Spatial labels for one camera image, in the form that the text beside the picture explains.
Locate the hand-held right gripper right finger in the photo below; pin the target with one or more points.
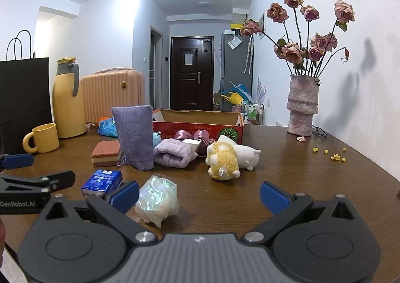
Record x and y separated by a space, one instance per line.
275 197

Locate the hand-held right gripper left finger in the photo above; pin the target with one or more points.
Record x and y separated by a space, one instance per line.
125 197

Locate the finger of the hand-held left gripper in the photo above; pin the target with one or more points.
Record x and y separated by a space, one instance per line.
18 161
37 181

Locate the blue handkerchief tissue packet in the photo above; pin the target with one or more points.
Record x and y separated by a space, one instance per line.
100 181

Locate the iridescent plastic bag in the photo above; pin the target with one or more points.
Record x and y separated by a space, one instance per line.
156 198

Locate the orange brown sponge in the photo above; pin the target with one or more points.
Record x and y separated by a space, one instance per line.
104 152

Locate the purple fabric pouch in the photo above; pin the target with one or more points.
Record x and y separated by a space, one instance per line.
134 136

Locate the white yellow alpaca plush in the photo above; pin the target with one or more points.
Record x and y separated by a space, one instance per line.
222 161

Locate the light blue plush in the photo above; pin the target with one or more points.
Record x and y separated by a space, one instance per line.
157 139

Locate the red cardboard box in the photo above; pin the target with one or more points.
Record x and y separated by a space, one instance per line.
175 128

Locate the mauve satin scrunchie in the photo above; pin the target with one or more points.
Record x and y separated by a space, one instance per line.
203 139

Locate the blue soft tissue pack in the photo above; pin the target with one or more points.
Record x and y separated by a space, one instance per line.
107 128

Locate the yellow mug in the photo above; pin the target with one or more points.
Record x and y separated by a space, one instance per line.
47 137

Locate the black paper bag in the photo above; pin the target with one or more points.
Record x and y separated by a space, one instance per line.
22 98

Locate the fallen pink petal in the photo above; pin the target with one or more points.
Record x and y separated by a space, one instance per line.
301 138

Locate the yellow thermos jug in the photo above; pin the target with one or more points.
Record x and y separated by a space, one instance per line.
67 108

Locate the scattered yellow flower buds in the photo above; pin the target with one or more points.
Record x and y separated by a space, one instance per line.
336 156

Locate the black eyeglasses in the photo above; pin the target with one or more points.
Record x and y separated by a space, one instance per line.
318 131

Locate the orange fruit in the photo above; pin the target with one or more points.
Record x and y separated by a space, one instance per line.
101 119

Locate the small white box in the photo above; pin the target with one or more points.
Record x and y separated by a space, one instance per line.
192 144

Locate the metal rack cart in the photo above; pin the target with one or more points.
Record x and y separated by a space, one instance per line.
253 113

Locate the pink textured vase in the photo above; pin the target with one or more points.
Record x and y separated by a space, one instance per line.
301 105

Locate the pink ribbed suitcase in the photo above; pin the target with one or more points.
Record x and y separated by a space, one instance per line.
106 95

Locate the yellow plastic object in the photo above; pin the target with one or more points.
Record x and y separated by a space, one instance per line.
232 98

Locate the blue folders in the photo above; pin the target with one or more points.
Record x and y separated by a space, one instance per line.
243 89

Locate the dark brown entrance door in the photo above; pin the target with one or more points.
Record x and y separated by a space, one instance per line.
190 83

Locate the grey interior door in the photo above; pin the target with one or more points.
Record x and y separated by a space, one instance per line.
155 67

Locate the grey refrigerator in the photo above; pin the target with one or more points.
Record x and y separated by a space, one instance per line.
234 64

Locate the hanging white umbrellas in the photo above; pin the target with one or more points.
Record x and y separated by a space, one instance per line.
248 55

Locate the bouquet of dried pink roses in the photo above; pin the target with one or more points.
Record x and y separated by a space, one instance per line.
293 52

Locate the white paper notice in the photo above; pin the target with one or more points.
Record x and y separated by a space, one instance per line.
187 58

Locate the clear plastic bag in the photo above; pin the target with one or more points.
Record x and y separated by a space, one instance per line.
234 41

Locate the yellow black box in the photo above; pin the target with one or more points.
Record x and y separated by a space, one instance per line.
236 27

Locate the round ceiling lamp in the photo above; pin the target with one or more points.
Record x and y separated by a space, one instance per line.
205 4

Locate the wall picture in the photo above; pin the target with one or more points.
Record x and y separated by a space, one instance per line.
262 20

